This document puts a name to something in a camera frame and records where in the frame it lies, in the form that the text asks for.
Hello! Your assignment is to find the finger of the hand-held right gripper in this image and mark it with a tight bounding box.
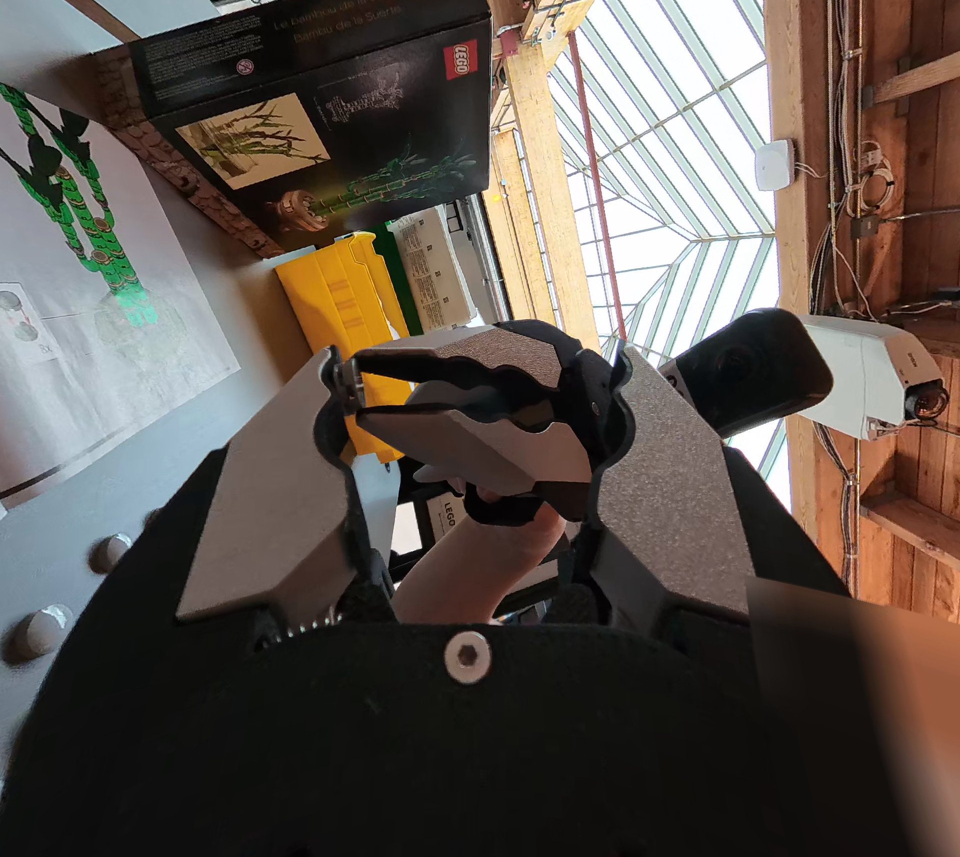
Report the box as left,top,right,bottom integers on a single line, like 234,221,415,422
354,403,595,498
351,324,565,393

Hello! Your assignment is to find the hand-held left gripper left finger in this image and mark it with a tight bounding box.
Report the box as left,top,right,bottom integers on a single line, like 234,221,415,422
174,345,376,624

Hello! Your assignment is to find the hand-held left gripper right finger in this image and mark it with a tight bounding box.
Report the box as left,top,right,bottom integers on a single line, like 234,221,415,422
586,341,755,632

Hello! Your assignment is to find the small grey lego piece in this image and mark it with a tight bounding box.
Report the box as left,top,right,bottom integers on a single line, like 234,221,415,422
333,358,367,410

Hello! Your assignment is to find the person's right forearm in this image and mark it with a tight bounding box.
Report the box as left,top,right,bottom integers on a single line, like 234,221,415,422
392,542,556,626

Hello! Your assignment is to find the open lego instruction booklet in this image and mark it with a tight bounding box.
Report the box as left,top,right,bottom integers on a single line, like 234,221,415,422
0,80,241,517

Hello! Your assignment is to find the black lego set box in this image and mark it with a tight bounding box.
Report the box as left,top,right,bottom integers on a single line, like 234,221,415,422
92,0,495,261

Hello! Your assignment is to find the person's right hand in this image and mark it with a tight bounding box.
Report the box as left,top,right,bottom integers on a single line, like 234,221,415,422
456,489,570,567

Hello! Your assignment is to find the white printed panel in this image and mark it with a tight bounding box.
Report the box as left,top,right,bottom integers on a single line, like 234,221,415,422
388,204,479,335

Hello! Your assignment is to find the green plastic bin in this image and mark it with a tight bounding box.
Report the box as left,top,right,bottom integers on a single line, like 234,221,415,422
372,218,426,342

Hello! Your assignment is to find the yellow plastic bin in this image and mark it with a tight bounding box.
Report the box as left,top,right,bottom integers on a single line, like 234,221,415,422
273,230,415,466

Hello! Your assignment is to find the white router box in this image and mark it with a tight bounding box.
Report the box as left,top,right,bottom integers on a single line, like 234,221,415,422
753,137,798,193

